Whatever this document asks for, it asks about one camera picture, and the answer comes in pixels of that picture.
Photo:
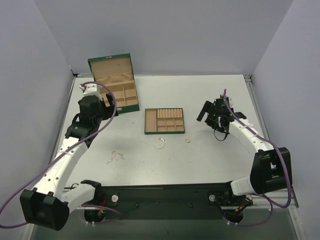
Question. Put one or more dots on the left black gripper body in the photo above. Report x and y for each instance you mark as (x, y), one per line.
(110, 103)

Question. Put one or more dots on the green jewelry box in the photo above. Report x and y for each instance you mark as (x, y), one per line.
(116, 72)

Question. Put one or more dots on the green tray with compartments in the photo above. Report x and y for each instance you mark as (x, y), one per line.
(164, 120)

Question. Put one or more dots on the silver pearl bangle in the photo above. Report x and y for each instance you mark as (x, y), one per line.
(159, 143)

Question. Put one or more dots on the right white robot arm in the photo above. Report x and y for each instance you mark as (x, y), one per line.
(271, 167)

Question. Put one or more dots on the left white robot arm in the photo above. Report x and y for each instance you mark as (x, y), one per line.
(47, 204)

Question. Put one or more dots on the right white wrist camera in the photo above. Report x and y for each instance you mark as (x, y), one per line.
(230, 100)

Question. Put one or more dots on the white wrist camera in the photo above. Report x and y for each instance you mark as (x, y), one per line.
(230, 100)
(90, 90)

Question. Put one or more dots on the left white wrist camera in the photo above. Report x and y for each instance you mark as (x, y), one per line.
(90, 90)

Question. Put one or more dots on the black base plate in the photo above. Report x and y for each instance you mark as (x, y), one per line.
(199, 201)

